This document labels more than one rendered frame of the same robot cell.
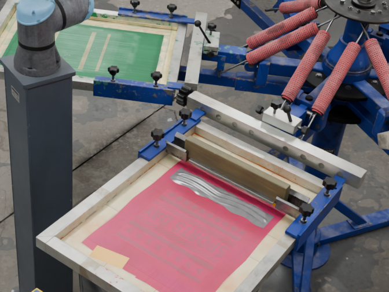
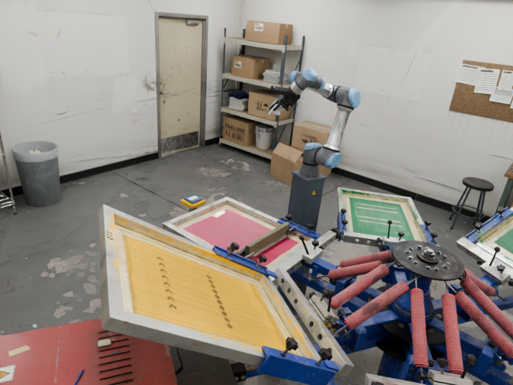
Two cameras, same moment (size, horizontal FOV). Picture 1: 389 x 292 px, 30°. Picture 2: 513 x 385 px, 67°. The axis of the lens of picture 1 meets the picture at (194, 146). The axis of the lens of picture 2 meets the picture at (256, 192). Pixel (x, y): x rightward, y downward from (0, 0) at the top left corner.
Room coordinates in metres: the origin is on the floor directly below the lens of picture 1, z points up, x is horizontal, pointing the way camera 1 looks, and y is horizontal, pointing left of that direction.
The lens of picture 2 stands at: (1.95, -2.10, 2.21)
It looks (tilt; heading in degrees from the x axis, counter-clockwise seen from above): 25 degrees down; 97
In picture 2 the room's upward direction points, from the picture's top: 5 degrees clockwise
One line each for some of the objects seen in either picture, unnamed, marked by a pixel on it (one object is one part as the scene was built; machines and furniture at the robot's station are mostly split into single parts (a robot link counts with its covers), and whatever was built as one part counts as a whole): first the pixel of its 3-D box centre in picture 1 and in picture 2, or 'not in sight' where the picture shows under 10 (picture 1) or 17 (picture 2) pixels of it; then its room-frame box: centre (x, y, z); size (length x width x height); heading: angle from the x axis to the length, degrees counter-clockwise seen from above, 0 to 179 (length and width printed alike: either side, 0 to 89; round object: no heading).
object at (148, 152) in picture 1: (169, 141); (298, 231); (1.98, 0.09, 0.97); 0.30 x 0.05 x 0.07; 150
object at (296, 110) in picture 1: (287, 123); (320, 265); (2.12, -0.32, 1.02); 0.17 x 0.06 x 0.05; 150
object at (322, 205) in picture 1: (313, 214); not in sight; (1.70, -0.40, 0.97); 0.30 x 0.05 x 0.07; 150
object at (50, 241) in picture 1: (197, 215); (240, 233); (1.64, -0.04, 0.97); 0.79 x 0.58 x 0.04; 150
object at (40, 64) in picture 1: (36, 51); (310, 167); (2.01, 0.54, 1.25); 0.15 x 0.15 x 0.10
